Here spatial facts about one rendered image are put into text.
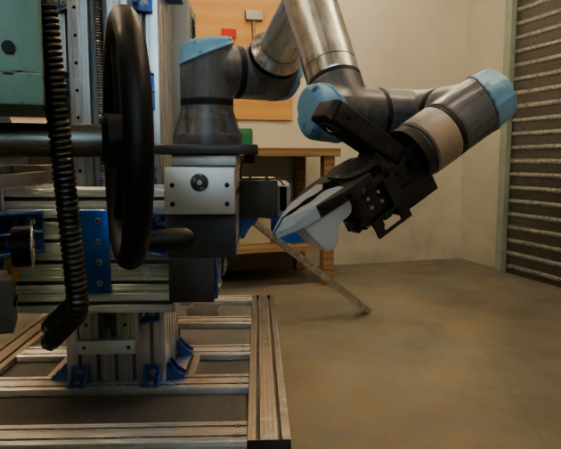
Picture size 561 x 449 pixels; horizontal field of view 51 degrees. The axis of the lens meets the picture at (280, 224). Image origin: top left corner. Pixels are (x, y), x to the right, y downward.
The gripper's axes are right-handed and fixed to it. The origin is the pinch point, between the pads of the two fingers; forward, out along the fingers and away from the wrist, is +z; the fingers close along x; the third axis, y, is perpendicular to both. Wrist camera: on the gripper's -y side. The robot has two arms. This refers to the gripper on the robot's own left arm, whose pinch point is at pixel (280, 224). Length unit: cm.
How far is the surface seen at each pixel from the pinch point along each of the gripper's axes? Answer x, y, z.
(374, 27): 311, 27, -239
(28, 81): 1.1, -25.3, 14.7
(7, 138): 7.8, -21.8, 18.9
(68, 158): 6.9, -17.2, 15.0
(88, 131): 7.4, -18.5, 11.6
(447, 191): 300, 163, -234
